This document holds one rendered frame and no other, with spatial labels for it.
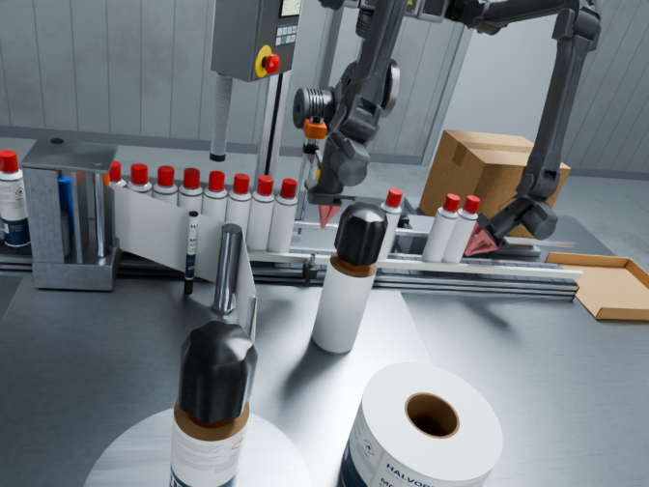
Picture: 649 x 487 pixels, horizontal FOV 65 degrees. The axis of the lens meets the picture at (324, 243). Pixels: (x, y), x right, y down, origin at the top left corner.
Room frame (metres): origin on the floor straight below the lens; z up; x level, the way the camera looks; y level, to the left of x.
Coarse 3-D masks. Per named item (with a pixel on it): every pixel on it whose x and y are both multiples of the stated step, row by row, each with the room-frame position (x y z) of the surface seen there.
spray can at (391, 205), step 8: (392, 192) 1.09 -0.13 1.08; (400, 192) 1.10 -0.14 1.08; (392, 200) 1.08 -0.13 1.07; (400, 200) 1.09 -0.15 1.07; (384, 208) 1.08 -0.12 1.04; (392, 208) 1.08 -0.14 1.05; (400, 208) 1.10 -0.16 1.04; (392, 216) 1.07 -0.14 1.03; (392, 224) 1.08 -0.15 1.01; (392, 232) 1.08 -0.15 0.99; (384, 240) 1.07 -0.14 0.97; (384, 248) 1.08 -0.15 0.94; (384, 256) 1.08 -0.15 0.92
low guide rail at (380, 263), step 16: (256, 256) 0.97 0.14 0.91; (272, 256) 0.98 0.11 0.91; (288, 256) 0.99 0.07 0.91; (304, 256) 1.00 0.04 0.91; (320, 256) 1.02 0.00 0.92; (480, 272) 1.14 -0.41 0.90; (496, 272) 1.15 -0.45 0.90; (512, 272) 1.17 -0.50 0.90; (528, 272) 1.18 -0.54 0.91; (544, 272) 1.20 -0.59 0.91; (560, 272) 1.21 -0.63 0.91; (576, 272) 1.22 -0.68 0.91
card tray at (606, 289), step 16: (560, 256) 1.41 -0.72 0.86; (576, 256) 1.43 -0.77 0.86; (592, 256) 1.44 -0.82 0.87; (608, 256) 1.46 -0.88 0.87; (592, 272) 1.40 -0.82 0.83; (608, 272) 1.42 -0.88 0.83; (624, 272) 1.45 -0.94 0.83; (640, 272) 1.43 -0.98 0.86; (592, 288) 1.30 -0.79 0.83; (608, 288) 1.33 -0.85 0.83; (624, 288) 1.35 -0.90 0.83; (640, 288) 1.37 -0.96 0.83; (592, 304) 1.21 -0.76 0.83; (608, 304) 1.23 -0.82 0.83; (624, 304) 1.25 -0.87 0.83; (640, 304) 1.27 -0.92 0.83
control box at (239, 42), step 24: (216, 0) 1.01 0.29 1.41; (240, 0) 0.99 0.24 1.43; (264, 0) 0.99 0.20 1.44; (216, 24) 1.01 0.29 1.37; (240, 24) 0.99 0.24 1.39; (264, 24) 1.00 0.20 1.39; (288, 24) 1.09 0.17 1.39; (216, 48) 1.01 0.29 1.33; (240, 48) 0.99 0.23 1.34; (264, 48) 1.01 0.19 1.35; (288, 48) 1.11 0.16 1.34; (240, 72) 0.99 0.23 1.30; (264, 72) 1.02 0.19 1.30
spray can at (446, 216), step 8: (448, 200) 1.13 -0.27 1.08; (456, 200) 1.13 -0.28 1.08; (440, 208) 1.15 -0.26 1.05; (448, 208) 1.13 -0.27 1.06; (456, 208) 1.13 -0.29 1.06; (440, 216) 1.13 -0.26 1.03; (448, 216) 1.12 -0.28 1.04; (456, 216) 1.13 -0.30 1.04; (440, 224) 1.12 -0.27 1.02; (448, 224) 1.12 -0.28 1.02; (432, 232) 1.13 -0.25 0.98; (440, 232) 1.12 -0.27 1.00; (448, 232) 1.12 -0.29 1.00; (432, 240) 1.13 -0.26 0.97; (440, 240) 1.12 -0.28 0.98; (448, 240) 1.13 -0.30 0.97; (424, 248) 1.14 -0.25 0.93; (432, 248) 1.12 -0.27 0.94; (440, 248) 1.12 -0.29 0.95; (424, 256) 1.13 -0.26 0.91; (432, 256) 1.12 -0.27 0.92; (440, 256) 1.12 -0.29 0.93
